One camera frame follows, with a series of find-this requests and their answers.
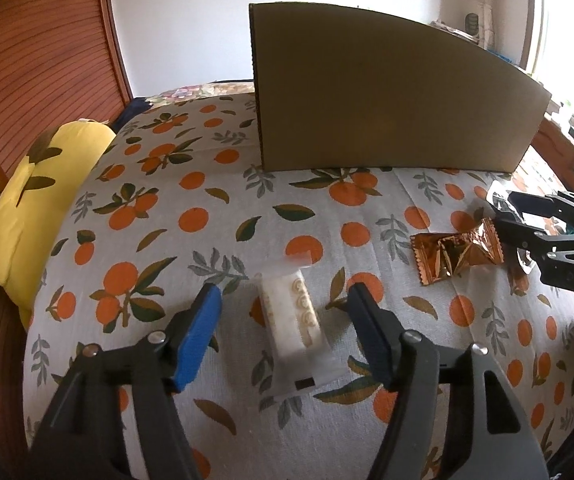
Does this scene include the dark blue cloth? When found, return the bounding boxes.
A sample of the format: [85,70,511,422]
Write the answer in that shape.
[124,96,155,121]

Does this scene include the bronze foil snack packet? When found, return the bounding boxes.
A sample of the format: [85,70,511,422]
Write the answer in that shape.
[409,217,505,287]

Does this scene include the patterned curtain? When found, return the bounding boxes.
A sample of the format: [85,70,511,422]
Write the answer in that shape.
[476,0,498,46]

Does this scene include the yellow plush pillow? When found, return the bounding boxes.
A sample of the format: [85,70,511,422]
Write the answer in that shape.
[0,119,118,331]

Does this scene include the brown cardboard box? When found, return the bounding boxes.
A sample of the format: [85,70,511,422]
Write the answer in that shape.
[248,1,552,173]

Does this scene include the wooden headboard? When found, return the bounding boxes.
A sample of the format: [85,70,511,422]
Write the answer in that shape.
[0,0,135,461]

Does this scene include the white translucent snack packet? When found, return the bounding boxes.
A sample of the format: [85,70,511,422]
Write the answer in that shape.
[254,257,350,403]

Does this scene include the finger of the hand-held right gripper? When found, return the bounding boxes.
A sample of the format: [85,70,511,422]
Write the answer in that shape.
[504,190,574,233]
[494,217,574,297]

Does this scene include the floral blanket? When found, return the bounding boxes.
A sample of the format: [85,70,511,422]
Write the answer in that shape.
[154,81,258,104]

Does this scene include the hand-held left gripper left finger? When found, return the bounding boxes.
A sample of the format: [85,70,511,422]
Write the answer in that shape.
[29,283,223,480]

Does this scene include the stack of books and boxes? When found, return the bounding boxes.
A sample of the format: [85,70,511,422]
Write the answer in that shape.
[429,19,482,45]

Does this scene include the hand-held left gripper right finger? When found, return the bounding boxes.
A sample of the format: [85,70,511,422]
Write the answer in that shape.
[348,282,550,480]

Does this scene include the orange fruit print bedsheet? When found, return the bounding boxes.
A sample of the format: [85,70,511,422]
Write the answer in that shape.
[22,92,574,480]

